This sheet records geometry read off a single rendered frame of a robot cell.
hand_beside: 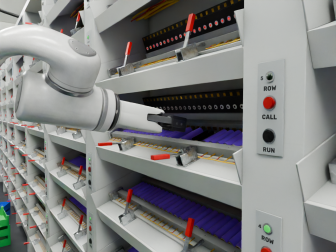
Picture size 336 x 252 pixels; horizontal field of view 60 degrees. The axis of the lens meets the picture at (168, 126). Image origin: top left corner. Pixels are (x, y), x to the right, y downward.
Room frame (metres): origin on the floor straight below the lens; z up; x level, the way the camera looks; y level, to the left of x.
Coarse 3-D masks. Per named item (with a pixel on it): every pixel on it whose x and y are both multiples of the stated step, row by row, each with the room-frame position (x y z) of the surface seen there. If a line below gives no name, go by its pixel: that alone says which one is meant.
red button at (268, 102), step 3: (264, 99) 0.38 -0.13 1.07; (267, 99) 0.38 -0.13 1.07; (270, 99) 0.37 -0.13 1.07; (264, 102) 0.38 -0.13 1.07; (267, 102) 0.38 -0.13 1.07; (270, 102) 0.37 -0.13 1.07; (273, 102) 0.37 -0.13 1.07; (264, 105) 0.38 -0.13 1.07; (267, 105) 0.38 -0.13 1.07; (270, 105) 0.37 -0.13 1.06; (273, 105) 0.37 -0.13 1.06; (267, 108) 0.38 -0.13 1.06; (270, 108) 0.37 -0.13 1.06
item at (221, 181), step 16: (208, 112) 0.73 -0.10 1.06; (224, 112) 0.69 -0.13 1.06; (240, 112) 0.64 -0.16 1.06; (96, 144) 0.92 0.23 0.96; (112, 144) 0.87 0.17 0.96; (112, 160) 0.84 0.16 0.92; (128, 160) 0.74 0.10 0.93; (144, 160) 0.66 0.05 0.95; (160, 160) 0.62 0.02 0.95; (208, 160) 0.54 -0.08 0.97; (240, 160) 0.42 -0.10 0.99; (160, 176) 0.62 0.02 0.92; (176, 176) 0.57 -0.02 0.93; (192, 176) 0.52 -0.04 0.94; (208, 176) 0.48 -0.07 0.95; (224, 176) 0.46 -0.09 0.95; (240, 176) 0.42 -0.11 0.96; (208, 192) 0.49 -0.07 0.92; (224, 192) 0.46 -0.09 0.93; (240, 192) 0.43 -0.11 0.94; (240, 208) 0.44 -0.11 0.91
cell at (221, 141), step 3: (234, 132) 0.59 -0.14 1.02; (237, 132) 0.59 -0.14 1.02; (240, 132) 0.59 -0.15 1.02; (228, 135) 0.58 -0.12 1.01; (231, 135) 0.58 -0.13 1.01; (234, 135) 0.58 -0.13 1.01; (222, 138) 0.58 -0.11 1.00; (225, 138) 0.57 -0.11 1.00; (228, 138) 0.57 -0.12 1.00; (219, 141) 0.57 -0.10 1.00; (222, 141) 0.57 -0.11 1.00; (225, 141) 0.57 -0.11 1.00
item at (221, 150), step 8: (112, 136) 0.93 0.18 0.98; (120, 136) 0.87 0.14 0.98; (128, 136) 0.83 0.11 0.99; (136, 136) 0.78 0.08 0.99; (144, 136) 0.76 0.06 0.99; (152, 136) 0.73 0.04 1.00; (160, 136) 0.71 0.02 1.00; (136, 144) 0.76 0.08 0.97; (144, 144) 0.73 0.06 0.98; (152, 144) 0.72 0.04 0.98; (160, 144) 0.69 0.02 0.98; (168, 144) 0.66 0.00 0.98; (176, 144) 0.63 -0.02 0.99; (184, 144) 0.61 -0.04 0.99; (192, 144) 0.58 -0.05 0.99; (200, 144) 0.57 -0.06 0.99; (208, 144) 0.55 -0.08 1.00; (216, 144) 0.54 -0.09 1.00; (224, 144) 0.53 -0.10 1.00; (176, 152) 0.61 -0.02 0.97; (200, 152) 0.57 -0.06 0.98; (208, 152) 0.55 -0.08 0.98; (216, 152) 0.53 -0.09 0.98; (224, 152) 0.51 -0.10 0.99; (232, 152) 0.50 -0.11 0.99; (216, 160) 0.51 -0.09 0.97; (224, 160) 0.50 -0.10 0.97
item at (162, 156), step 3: (180, 150) 0.56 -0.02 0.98; (183, 150) 0.55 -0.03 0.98; (177, 153) 0.56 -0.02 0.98; (180, 153) 0.56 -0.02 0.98; (183, 153) 0.56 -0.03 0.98; (150, 156) 0.52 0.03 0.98; (153, 156) 0.51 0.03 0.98; (156, 156) 0.52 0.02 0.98; (159, 156) 0.52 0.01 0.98; (162, 156) 0.52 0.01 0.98; (165, 156) 0.53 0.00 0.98; (168, 156) 0.53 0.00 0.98; (171, 156) 0.54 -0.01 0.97; (174, 156) 0.54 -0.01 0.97; (153, 159) 0.51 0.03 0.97; (156, 159) 0.52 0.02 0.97; (159, 159) 0.52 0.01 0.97
